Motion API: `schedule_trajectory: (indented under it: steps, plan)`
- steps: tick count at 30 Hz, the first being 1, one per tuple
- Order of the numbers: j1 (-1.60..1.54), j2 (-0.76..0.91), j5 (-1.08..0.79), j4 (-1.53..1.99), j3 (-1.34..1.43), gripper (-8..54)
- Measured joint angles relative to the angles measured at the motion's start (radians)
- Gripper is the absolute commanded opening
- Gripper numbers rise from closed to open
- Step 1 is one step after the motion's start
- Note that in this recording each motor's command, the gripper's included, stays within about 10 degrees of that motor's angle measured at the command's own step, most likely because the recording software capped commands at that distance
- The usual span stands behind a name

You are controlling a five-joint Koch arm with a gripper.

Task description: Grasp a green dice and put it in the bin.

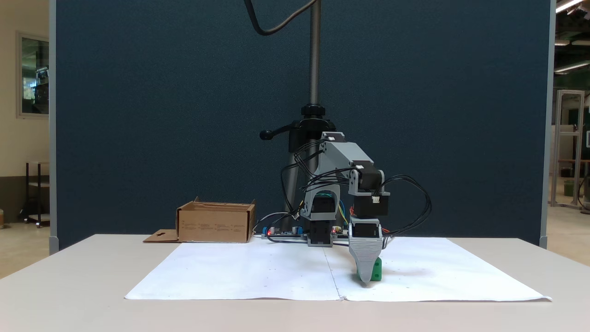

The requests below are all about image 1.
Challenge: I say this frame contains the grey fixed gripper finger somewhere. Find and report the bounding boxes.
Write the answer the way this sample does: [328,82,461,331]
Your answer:
[348,237,384,284]

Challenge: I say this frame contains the green dice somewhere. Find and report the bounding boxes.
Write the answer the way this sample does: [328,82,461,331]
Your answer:
[357,257,383,282]

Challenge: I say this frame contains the white paper sheet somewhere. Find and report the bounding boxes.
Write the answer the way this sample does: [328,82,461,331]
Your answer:
[124,240,342,302]
[324,237,553,303]

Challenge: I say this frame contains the circuit board with blue capacitors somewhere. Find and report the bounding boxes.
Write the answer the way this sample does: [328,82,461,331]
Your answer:
[261,225,307,240]

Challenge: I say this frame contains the brown cardboard box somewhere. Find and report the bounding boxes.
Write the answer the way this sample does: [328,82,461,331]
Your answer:
[143,197,257,244]

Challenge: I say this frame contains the black tripod with metal column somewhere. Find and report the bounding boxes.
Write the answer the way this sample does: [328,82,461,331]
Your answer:
[260,0,339,231]

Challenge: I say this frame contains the dark blue partition panel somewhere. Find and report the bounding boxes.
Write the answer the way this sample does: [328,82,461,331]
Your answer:
[49,0,556,253]

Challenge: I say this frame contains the black shelf cart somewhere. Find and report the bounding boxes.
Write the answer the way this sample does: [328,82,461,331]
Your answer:
[18,161,50,228]

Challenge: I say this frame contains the thin black servo wires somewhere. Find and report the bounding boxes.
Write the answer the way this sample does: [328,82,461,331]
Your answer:
[280,138,433,238]

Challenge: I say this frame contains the aluminium profile frame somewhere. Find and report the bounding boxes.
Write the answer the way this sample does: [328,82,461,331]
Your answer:
[550,90,586,209]

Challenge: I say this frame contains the thick black hanging cable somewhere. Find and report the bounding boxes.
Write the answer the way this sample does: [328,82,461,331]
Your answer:
[243,0,319,36]

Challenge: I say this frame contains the framed wall window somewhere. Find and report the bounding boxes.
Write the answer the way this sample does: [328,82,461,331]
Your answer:
[17,31,50,119]

